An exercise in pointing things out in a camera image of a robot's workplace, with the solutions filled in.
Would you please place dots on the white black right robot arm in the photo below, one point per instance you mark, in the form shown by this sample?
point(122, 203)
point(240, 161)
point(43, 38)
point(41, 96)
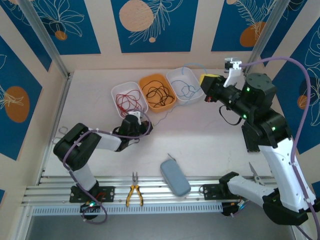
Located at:
point(280, 165)

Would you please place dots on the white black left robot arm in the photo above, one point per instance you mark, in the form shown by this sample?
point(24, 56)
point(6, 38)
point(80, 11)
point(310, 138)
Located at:
point(107, 140)

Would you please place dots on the orange plastic tray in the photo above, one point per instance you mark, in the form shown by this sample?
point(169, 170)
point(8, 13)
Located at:
point(160, 109)

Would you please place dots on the white plastic tray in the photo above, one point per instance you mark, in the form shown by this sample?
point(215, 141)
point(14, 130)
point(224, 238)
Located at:
point(175, 75)
point(125, 86)

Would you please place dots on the bundle of black strips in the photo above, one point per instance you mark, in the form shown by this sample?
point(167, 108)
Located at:
point(250, 143)

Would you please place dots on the grey zipper pouch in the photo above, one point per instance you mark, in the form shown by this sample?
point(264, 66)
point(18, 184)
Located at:
point(175, 177)

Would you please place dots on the metal forceps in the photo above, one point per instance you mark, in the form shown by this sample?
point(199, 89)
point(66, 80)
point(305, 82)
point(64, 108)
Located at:
point(60, 130)

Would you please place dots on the small circuit board with LED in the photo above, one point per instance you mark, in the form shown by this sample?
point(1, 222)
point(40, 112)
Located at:
point(235, 205)
point(90, 205)

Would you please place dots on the blue floral wall panel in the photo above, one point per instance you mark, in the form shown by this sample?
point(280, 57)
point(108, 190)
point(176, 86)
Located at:
point(25, 32)
point(75, 37)
point(15, 75)
point(280, 37)
point(175, 37)
point(225, 25)
point(287, 100)

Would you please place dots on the aluminium rail frame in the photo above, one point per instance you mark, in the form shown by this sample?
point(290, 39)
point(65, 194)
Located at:
point(155, 191)

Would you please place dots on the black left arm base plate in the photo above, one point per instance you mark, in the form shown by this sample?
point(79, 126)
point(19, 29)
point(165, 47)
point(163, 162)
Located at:
point(107, 193)

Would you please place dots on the aluminium corner post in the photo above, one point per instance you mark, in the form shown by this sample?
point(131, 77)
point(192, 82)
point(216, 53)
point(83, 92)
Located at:
point(40, 27)
point(267, 27)

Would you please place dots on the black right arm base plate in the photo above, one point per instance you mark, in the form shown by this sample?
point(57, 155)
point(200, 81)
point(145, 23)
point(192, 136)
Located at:
point(211, 192)

